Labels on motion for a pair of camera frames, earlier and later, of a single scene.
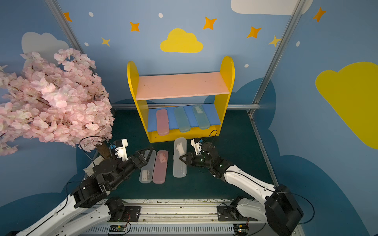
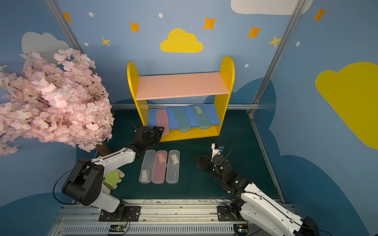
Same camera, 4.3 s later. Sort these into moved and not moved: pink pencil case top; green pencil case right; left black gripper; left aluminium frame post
Moved: left black gripper
Not moved: pink pencil case top; green pencil case right; left aluminium frame post
